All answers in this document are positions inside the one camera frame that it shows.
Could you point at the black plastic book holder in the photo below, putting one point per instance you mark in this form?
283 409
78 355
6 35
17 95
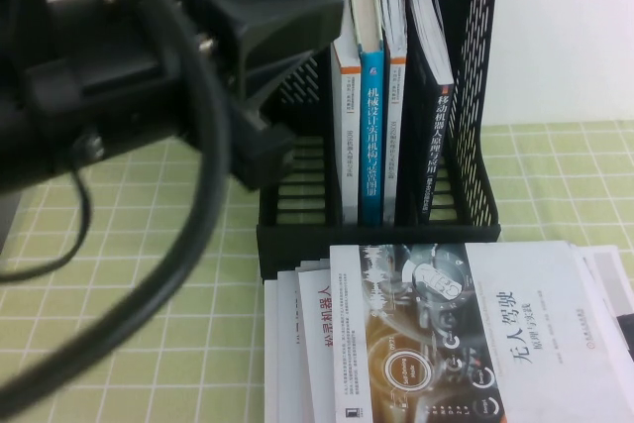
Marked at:
376 237

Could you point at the plain white booklet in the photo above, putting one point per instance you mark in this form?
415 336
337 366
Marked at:
289 368
271 368

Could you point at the black mobile robot book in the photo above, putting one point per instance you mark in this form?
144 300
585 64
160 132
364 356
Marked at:
436 145

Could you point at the white spine book orange band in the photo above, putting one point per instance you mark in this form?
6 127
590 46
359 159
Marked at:
349 145
393 145

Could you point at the green checked tablecloth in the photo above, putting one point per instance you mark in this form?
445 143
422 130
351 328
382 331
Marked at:
198 344

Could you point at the white autonomous driving book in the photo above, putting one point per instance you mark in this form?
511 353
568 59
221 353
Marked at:
495 344

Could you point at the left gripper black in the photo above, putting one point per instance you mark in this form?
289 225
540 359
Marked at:
124 76

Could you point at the blue spine hardcover book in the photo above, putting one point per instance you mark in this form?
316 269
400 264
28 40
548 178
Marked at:
371 145

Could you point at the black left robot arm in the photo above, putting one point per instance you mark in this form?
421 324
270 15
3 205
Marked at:
15 96

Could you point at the white brochure red title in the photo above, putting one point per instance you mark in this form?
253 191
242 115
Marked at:
317 344

